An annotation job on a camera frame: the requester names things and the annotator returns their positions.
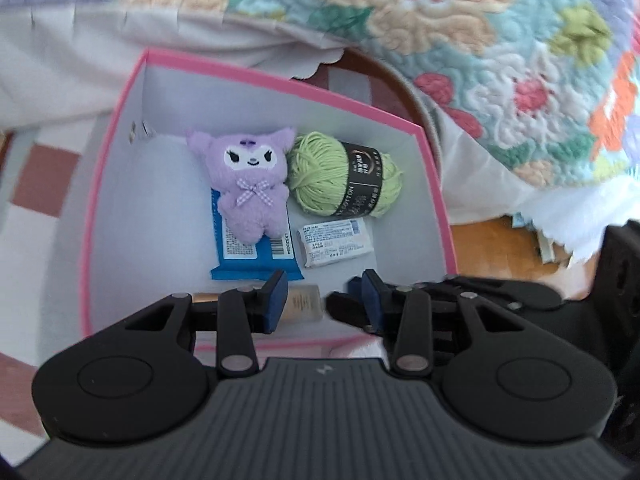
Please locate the blue wipes packet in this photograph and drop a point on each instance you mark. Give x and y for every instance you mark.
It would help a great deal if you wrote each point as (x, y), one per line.
(250, 262)

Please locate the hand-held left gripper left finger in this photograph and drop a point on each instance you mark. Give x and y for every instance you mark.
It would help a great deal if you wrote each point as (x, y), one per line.
(277, 302)

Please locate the small white labelled packet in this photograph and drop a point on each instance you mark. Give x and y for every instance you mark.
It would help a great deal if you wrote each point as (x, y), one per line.
(332, 242)

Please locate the green yarn ball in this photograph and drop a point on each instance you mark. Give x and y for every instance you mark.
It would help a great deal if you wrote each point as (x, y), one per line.
(315, 175)

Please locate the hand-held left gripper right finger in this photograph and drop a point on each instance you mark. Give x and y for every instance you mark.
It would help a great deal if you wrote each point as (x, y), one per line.
(374, 302)

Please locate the floral quilt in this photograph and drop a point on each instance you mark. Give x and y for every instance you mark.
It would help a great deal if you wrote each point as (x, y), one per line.
(450, 10)

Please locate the beige foundation bottle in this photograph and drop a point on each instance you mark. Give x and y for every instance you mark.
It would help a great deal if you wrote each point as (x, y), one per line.
(302, 300)

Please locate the purple plush toy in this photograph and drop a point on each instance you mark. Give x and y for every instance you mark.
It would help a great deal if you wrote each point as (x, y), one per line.
(250, 195)

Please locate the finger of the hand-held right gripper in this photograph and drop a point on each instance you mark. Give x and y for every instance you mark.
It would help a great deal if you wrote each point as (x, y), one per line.
(515, 294)
(345, 310)

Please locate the pink cardboard box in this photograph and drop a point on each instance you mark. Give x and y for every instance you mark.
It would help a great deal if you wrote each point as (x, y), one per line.
(165, 210)

